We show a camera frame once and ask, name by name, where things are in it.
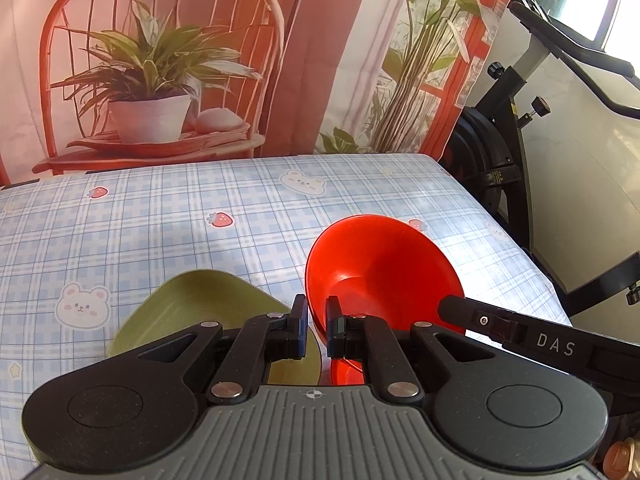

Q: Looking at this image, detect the black exercise bike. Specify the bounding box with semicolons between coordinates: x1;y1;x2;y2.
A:
440;0;640;322

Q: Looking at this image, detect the blue checked tablecloth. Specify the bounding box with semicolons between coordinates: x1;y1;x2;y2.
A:
0;152;574;464

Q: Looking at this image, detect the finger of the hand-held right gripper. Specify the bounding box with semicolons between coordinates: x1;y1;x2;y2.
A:
438;295;527;349

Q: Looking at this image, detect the dark framed window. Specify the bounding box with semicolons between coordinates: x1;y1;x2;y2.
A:
547;0;640;57

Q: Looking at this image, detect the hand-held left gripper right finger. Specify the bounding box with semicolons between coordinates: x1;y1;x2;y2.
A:
325;295;507;406

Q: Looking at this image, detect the printed room backdrop cloth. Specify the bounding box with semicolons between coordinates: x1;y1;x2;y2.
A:
0;0;522;191

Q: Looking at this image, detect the beige object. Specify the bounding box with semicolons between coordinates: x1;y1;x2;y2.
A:
602;435;640;480

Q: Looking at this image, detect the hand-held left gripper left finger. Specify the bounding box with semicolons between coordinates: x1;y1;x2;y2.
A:
114;294;309;406

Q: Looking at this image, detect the green round plate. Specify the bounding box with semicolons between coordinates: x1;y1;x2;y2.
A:
108;269;324;387

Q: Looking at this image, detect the red plastic bowl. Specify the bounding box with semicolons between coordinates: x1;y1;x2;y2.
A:
304;214;466;387

